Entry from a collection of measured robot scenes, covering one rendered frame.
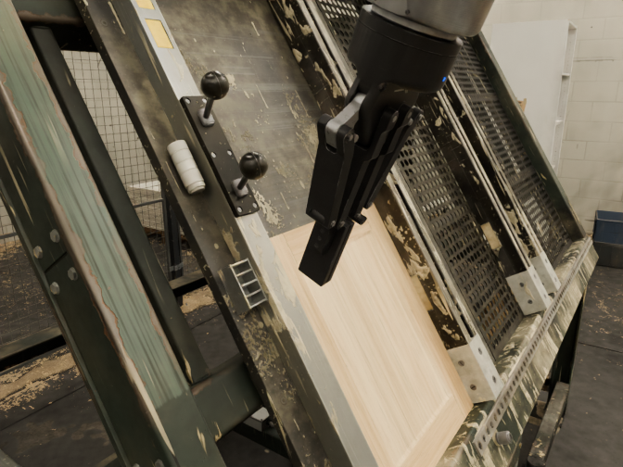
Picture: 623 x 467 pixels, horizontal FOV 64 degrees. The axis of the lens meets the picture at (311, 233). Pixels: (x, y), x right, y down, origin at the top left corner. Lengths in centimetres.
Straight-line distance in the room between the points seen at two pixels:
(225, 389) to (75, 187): 34
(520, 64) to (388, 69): 435
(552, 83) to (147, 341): 430
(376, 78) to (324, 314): 55
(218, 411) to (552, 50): 425
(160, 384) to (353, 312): 42
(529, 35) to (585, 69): 145
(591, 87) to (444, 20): 569
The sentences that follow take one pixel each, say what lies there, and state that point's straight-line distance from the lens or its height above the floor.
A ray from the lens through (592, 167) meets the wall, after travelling 607.
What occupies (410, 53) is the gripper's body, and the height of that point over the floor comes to 156.
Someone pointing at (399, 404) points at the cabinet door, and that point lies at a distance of 95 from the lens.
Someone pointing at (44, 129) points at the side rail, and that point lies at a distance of 65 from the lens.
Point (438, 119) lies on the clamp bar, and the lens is 158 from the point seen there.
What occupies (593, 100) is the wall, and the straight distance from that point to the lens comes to 602.
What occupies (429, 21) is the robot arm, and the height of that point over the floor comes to 158.
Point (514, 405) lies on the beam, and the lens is 127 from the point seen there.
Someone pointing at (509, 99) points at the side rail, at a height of 149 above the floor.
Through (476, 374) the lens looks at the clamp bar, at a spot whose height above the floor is 96.
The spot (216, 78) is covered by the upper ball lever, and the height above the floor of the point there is 155.
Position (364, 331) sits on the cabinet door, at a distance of 92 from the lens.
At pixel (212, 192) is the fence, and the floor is 138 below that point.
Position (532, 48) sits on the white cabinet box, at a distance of 469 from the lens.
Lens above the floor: 154
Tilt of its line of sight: 16 degrees down
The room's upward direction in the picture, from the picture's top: straight up
